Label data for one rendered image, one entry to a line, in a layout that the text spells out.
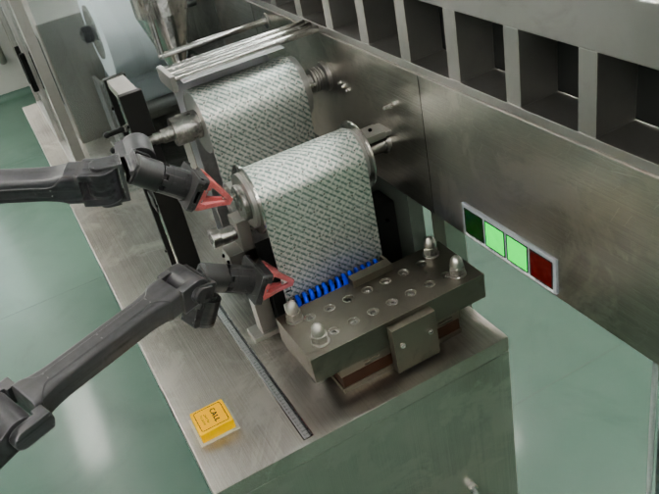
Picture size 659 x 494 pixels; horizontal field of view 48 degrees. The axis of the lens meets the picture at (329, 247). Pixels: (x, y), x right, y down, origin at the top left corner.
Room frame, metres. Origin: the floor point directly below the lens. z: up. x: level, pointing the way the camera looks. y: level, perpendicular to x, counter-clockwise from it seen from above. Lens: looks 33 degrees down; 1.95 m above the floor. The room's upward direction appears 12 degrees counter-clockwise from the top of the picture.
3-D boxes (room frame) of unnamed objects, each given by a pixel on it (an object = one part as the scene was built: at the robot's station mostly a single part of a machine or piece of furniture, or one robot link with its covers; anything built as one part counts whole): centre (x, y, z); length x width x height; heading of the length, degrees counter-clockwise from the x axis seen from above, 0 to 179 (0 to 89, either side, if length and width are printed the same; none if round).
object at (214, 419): (1.06, 0.30, 0.91); 0.07 x 0.07 x 0.02; 21
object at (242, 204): (1.29, 0.15, 1.25); 0.07 x 0.02 x 0.07; 21
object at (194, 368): (2.18, 0.44, 0.88); 2.52 x 0.66 x 0.04; 21
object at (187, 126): (1.52, 0.25, 1.33); 0.06 x 0.06 x 0.06; 21
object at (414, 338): (1.10, -0.12, 0.96); 0.10 x 0.03 x 0.11; 111
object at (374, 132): (1.40, -0.14, 1.28); 0.06 x 0.05 x 0.02; 111
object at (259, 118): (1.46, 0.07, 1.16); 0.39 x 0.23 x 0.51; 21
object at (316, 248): (1.28, 0.00, 1.11); 0.23 x 0.01 x 0.18; 111
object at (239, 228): (1.31, 0.19, 1.05); 0.06 x 0.05 x 0.31; 111
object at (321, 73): (1.63, -0.04, 1.33); 0.07 x 0.07 x 0.07; 21
